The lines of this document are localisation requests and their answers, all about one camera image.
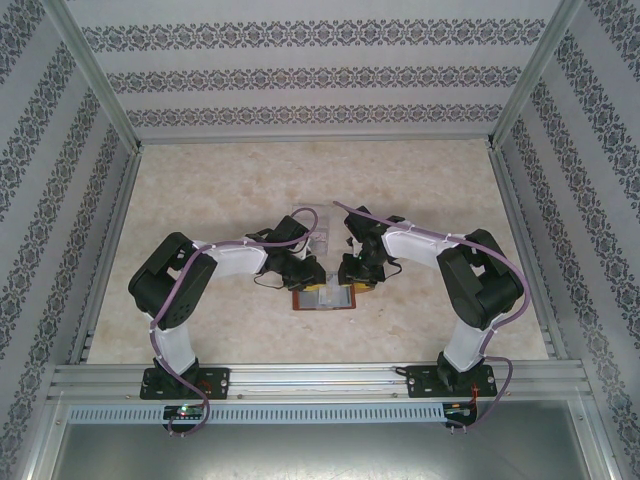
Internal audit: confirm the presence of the aluminium frame rail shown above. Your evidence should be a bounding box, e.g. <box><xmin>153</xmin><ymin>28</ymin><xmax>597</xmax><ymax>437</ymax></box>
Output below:
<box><xmin>135</xmin><ymin>133</ymin><xmax>494</xmax><ymax>147</ymax></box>
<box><xmin>485</xmin><ymin>144</ymin><xmax>571</xmax><ymax>362</ymax></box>
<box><xmin>67</xmin><ymin>147</ymin><xmax>144</xmax><ymax>365</ymax></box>

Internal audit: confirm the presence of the purple cable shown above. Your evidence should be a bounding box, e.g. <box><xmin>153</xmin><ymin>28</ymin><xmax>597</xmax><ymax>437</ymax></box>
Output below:
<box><xmin>332</xmin><ymin>200</ymin><xmax>529</xmax><ymax>434</ymax></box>
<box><xmin>149</xmin><ymin>207</ymin><xmax>324</xmax><ymax>436</ymax></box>

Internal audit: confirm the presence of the grey metal panel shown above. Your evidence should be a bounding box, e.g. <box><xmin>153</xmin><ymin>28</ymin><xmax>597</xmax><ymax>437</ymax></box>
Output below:
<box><xmin>29</xmin><ymin>399</ymin><xmax>616</xmax><ymax>480</ymax></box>

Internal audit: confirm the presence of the clear plastic card sleeve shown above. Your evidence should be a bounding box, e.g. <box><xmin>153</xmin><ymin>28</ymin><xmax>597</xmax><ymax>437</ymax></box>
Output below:
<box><xmin>291</xmin><ymin>201</ymin><xmax>337</xmax><ymax>255</ymax></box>

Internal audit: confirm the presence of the aluminium frame post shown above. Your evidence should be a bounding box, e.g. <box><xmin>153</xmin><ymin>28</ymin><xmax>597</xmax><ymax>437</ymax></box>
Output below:
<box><xmin>47</xmin><ymin>0</ymin><xmax>142</xmax><ymax>151</ymax></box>
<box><xmin>487</xmin><ymin>0</ymin><xmax>586</xmax><ymax>150</ymax></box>

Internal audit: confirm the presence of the brown leather card holder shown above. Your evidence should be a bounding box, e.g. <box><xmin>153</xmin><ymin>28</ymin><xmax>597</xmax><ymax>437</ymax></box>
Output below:
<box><xmin>290</xmin><ymin>285</ymin><xmax>358</xmax><ymax>313</ymax></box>

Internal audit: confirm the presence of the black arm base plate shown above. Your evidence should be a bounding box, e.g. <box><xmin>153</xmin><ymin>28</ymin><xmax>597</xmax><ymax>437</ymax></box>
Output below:
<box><xmin>139</xmin><ymin>367</ymin><xmax>232</xmax><ymax>401</ymax></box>
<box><xmin>405</xmin><ymin>363</ymin><xmax>499</xmax><ymax>400</ymax></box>

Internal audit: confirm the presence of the black controller board bracket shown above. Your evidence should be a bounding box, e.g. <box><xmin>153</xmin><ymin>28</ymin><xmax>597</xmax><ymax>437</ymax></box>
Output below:
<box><xmin>442</xmin><ymin>401</ymin><xmax>480</xmax><ymax>432</ymax></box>
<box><xmin>160</xmin><ymin>403</ymin><xmax>209</xmax><ymax>434</ymax></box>

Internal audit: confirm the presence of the wide aluminium mounting rail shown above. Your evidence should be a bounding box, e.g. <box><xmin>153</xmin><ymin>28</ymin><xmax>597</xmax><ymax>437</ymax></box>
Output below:
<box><xmin>47</xmin><ymin>362</ymin><xmax>587</xmax><ymax>402</ymax></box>

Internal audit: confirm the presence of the grey slotted cable duct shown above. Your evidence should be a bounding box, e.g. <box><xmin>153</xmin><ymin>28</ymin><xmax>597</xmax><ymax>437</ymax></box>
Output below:
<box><xmin>66</xmin><ymin>403</ymin><xmax>447</xmax><ymax>424</ymax></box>

